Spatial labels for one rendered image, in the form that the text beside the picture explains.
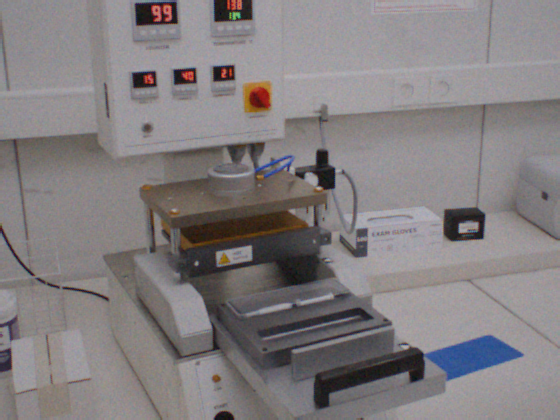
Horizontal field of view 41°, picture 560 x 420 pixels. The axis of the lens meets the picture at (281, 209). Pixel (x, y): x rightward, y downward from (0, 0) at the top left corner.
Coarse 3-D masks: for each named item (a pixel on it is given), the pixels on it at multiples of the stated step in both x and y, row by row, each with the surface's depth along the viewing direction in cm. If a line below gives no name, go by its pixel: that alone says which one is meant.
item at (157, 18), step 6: (144, 6) 125; (150, 6) 125; (156, 6) 125; (162, 6) 126; (168, 6) 126; (144, 12) 125; (150, 12) 125; (156, 12) 126; (162, 12) 126; (168, 12) 127; (144, 18) 125; (150, 18) 126; (156, 18) 126; (162, 18) 126; (168, 18) 127
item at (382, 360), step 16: (400, 352) 94; (416, 352) 94; (336, 368) 91; (352, 368) 91; (368, 368) 91; (384, 368) 92; (400, 368) 94; (416, 368) 95; (320, 384) 89; (336, 384) 90; (352, 384) 91; (320, 400) 90
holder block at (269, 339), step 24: (288, 312) 109; (312, 312) 109; (336, 312) 109; (360, 312) 110; (240, 336) 104; (264, 336) 104; (288, 336) 105; (312, 336) 102; (336, 336) 102; (264, 360) 98; (288, 360) 100
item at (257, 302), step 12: (288, 288) 115; (300, 288) 114; (312, 288) 114; (324, 288) 114; (336, 288) 114; (228, 300) 111; (240, 300) 111; (252, 300) 111; (264, 300) 111; (276, 300) 111; (288, 300) 111; (300, 300) 110; (240, 312) 107; (252, 312) 107
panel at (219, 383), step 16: (208, 368) 111; (224, 368) 112; (208, 384) 111; (224, 384) 111; (240, 384) 112; (208, 400) 110; (224, 400) 111; (240, 400) 112; (256, 400) 113; (208, 416) 110; (240, 416) 112; (256, 416) 113; (272, 416) 114; (368, 416) 120; (384, 416) 121
